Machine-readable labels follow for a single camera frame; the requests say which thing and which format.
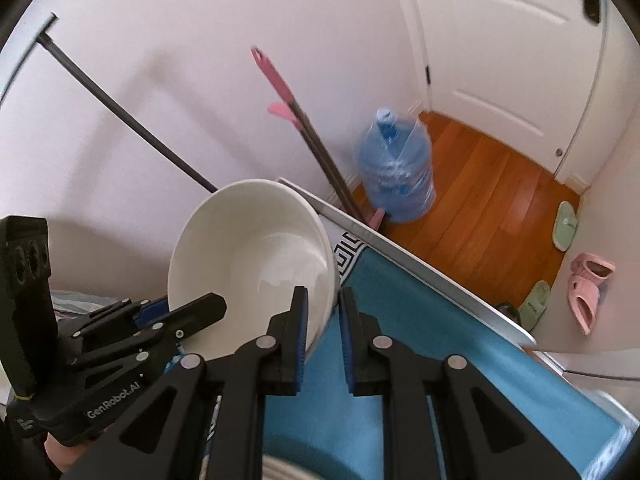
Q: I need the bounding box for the plain white plate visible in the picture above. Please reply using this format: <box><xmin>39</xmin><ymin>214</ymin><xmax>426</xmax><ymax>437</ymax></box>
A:
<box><xmin>262</xmin><ymin>454</ymin><xmax>321</xmax><ymax>480</ymax></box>

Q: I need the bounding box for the white ceramic bowl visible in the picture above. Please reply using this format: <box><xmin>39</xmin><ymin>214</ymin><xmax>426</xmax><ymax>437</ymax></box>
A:
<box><xmin>167</xmin><ymin>179</ymin><xmax>338</xmax><ymax>360</ymax></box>

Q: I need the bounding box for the person's left hand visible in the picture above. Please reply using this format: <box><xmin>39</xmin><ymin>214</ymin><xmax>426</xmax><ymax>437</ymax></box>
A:
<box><xmin>44</xmin><ymin>434</ymin><xmax>94</xmax><ymax>474</ymax></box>

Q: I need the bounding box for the grey cloth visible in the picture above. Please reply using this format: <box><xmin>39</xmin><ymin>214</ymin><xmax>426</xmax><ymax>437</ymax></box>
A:
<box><xmin>51</xmin><ymin>290</ymin><xmax>117</xmax><ymax>318</ymax></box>

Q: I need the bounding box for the green slipper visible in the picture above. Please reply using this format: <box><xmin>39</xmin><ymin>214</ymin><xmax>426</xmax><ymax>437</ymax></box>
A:
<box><xmin>518</xmin><ymin>281</ymin><xmax>551</xmax><ymax>332</ymax></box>
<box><xmin>552</xmin><ymin>200</ymin><xmax>578</xmax><ymax>252</ymax></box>

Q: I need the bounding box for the teal blue tablecloth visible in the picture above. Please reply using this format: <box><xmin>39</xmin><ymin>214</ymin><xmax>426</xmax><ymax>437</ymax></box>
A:
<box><xmin>264</xmin><ymin>249</ymin><xmax>632</xmax><ymax>479</ymax></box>

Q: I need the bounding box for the pink slipper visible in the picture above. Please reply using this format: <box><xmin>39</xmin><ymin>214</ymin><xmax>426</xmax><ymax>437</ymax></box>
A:
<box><xmin>566</xmin><ymin>252</ymin><xmax>616</xmax><ymax>336</ymax></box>

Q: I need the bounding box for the blue water jug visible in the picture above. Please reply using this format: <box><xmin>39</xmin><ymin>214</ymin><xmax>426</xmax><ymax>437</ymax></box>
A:
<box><xmin>354</xmin><ymin>107</ymin><xmax>436</xmax><ymax>224</ymax></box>

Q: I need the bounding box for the black pole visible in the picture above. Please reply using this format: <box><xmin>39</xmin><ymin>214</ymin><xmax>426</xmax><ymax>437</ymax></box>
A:
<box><xmin>36</xmin><ymin>32</ymin><xmax>217</xmax><ymax>193</ymax></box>

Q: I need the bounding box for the white door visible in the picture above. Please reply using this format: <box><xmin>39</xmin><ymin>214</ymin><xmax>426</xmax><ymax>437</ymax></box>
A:
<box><xmin>400</xmin><ymin>0</ymin><xmax>605</xmax><ymax>174</ymax></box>

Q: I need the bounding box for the pink handled mop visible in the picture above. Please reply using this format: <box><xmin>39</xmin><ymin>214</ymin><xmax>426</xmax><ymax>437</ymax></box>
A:
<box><xmin>250</xmin><ymin>47</ymin><xmax>385</xmax><ymax>231</ymax></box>

